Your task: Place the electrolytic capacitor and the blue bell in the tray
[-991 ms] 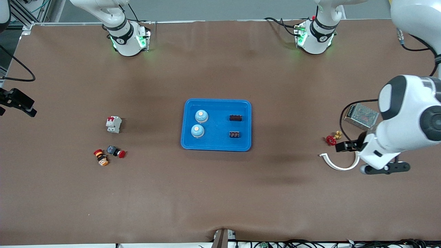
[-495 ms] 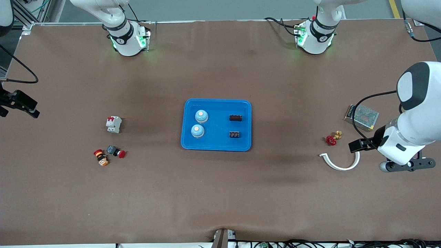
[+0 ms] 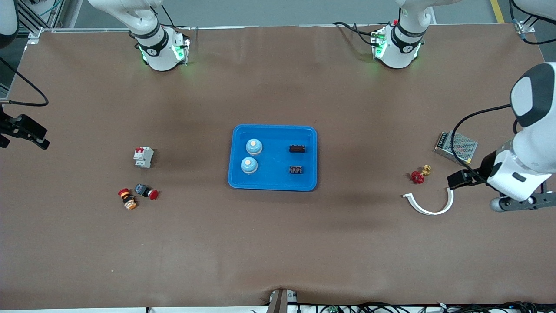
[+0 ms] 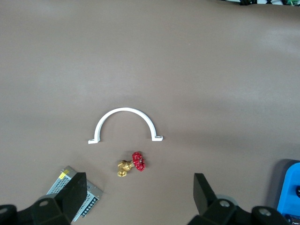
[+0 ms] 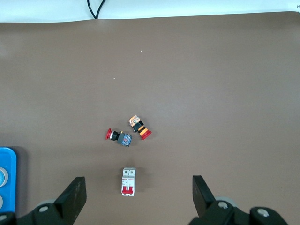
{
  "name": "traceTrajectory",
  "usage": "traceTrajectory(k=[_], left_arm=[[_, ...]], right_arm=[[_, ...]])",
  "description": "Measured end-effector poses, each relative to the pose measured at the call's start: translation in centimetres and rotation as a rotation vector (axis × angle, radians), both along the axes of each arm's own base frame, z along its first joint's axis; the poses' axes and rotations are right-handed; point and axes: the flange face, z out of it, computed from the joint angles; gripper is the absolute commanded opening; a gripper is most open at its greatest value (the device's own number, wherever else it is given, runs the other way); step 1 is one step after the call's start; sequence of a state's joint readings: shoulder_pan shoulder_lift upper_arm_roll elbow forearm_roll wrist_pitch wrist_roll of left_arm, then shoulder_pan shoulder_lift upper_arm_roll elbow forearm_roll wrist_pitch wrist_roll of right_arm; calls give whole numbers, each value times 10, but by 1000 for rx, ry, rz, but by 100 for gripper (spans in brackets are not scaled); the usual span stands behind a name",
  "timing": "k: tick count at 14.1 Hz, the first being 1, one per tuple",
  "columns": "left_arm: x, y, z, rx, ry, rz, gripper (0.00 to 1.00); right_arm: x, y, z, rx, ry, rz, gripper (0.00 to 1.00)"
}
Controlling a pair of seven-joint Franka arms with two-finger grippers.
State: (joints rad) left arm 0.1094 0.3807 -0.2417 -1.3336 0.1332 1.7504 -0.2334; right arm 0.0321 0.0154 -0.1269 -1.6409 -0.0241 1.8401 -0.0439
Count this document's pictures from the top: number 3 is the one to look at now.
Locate blue plastic tray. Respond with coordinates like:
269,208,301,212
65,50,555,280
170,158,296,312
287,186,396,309
228,124,318,192

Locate metal mesh power supply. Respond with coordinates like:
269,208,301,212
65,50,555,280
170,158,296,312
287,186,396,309
434,130,479,167

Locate white curved plastic clamp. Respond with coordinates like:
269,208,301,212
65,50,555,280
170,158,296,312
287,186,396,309
402,185,457,216

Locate white red circuit breaker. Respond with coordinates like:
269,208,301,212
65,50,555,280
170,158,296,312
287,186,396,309
133,146,154,169

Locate red black emergency stop button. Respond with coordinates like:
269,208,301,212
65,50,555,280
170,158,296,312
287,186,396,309
134,183,159,200

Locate brown table mat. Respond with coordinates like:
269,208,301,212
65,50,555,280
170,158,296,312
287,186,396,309
0,24,556,310

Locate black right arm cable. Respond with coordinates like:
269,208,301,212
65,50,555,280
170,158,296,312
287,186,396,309
0,57,49,107

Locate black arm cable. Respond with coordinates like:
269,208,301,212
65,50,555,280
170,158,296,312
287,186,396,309
450,0,556,176
0,57,49,107

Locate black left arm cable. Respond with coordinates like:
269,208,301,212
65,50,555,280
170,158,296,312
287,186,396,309
450,0,556,176

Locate red handled brass valve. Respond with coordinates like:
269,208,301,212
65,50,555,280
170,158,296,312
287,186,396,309
410,164,432,184

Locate aluminium frame post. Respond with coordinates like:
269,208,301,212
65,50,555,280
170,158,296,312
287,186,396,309
17,0,70,46
515,0,556,35

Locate orange red push button switch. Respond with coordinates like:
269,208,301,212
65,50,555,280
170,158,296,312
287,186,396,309
118,188,139,210

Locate tangled black cable bundle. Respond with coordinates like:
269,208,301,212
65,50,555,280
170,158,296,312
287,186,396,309
300,301,556,313

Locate black right base cable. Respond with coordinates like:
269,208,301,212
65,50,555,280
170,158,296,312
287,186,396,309
159,3,192,31

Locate black base cable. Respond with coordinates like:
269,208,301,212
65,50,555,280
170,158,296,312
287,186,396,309
333,21,378,46
159,3,192,31

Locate black left base cable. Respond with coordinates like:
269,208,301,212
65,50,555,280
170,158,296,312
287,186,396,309
333,21,378,46

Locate metal table edge bracket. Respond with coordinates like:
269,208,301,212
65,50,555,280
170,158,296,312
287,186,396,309
266,288,298,313

